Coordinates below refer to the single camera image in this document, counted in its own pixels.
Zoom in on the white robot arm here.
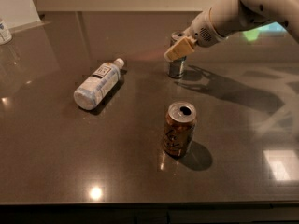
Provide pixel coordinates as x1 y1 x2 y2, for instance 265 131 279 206
164 0 299 62

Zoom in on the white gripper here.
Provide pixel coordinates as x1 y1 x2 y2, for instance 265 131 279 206
164 9 225 62

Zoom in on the white bottle at left edge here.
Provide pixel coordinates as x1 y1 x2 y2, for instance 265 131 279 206
0 18 12 45

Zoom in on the silver blue redbull can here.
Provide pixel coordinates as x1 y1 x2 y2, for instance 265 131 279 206
168 31 187 79

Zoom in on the orange soda can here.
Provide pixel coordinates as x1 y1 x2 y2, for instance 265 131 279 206
163 101 197 158

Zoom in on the green orange snack bag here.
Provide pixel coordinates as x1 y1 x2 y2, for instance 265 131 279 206
243 22 286 42

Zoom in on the clear plastic water bottle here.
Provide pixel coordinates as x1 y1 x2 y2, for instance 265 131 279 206
74 58 125 110

